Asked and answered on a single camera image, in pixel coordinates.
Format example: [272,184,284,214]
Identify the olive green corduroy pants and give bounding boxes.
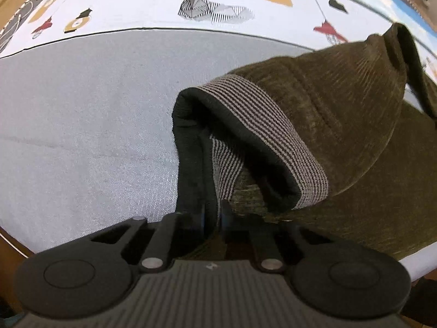
[173,24,436,259]

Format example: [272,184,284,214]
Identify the grey and patterned bed sheet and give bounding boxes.
[0,0,437,282]

